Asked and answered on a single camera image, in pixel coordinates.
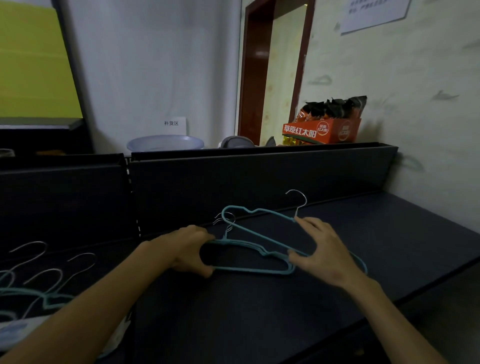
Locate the orange snack carton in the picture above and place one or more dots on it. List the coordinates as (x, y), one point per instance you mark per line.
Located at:
(318, 131)

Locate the person's left forearm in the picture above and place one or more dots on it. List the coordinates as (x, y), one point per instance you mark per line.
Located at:
(82, 311)

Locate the black back panel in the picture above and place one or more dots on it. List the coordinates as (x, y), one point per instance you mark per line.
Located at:
(243, 180)

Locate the black table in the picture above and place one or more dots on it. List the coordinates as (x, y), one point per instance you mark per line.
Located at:
(375, 232)

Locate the yellow wall panel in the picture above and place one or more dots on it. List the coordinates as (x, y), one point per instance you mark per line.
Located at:
(37, 60)

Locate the person's right forearm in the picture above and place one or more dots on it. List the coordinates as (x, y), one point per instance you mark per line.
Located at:
(393, 326)

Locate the small white label sign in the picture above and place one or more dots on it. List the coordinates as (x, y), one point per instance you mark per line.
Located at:
(172, 123)

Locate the brown door frame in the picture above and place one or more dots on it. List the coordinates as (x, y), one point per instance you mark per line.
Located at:
(255, 75)

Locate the person's right hand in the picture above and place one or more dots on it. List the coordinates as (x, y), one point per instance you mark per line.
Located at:
(333, 258)

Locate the lavender plastic basin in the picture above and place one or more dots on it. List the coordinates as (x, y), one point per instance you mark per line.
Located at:
(165, 143)

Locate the grey wall shelf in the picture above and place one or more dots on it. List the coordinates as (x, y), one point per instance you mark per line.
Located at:
(37, 123)

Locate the person's left hand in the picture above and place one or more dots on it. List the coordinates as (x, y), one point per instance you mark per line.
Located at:
(183, 247)

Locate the white wall notice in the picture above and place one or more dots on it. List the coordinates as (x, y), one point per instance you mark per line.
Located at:
(375, 15)

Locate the grey round container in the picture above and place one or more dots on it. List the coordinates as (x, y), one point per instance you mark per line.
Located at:
(236, 141)

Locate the pile of mixed hangers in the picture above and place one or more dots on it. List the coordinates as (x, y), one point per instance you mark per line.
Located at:
(22, 330)

